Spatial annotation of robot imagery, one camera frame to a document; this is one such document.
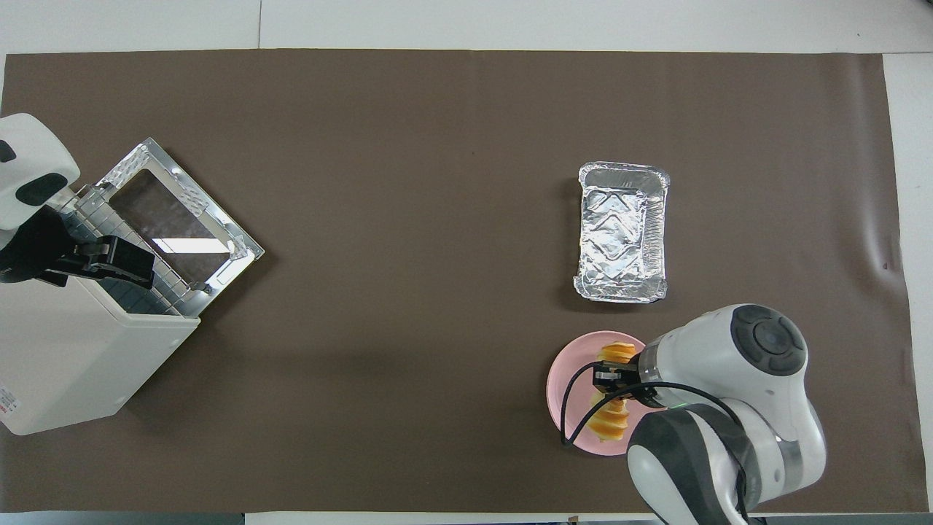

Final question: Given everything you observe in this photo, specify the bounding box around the metal oven wire rack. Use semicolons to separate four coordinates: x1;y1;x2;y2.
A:
58;186;201;318

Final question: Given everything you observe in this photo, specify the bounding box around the pink round plate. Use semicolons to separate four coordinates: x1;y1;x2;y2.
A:
546;330;649;457

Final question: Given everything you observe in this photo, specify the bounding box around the white toaster oven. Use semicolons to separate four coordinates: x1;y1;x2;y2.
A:
0;182;203;437

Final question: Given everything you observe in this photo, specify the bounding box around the aluminium foil tray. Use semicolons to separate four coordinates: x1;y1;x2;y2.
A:
573;161;671;304

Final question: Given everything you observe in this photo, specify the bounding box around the sliced golden bread loaf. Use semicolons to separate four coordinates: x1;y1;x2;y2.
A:
587;341;637;443

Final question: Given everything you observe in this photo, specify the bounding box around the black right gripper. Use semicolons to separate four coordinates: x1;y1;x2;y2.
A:
593;357;652;403

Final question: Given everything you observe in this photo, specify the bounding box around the brown paper table mat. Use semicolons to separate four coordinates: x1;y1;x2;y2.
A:
0;48;930;513

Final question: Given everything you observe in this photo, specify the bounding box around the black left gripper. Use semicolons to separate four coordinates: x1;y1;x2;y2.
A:
0;208;155;290

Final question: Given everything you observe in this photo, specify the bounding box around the chrome glass oven door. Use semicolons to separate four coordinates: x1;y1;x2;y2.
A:
95;137;265;296

